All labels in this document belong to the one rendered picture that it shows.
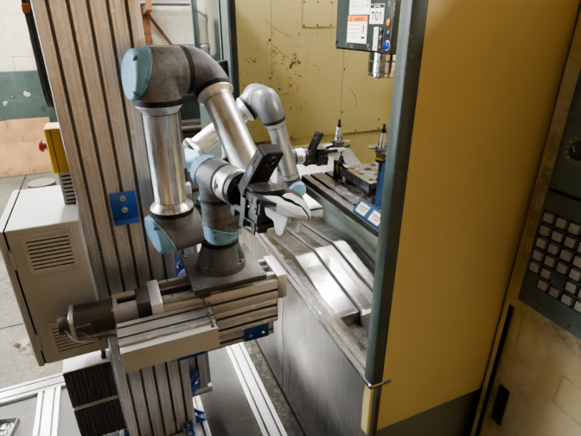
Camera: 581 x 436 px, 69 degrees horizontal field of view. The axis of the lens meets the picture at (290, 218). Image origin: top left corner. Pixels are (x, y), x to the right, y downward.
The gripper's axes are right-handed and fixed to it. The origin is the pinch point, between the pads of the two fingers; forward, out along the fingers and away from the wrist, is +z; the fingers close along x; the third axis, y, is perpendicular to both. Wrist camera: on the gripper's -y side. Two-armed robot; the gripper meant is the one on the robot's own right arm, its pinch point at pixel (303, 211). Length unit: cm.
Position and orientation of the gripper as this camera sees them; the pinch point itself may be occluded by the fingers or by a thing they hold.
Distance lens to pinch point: 69.6
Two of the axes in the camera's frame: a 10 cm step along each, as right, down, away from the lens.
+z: 6.1, 3.4, -7.2
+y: -1.1, 9.3, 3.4
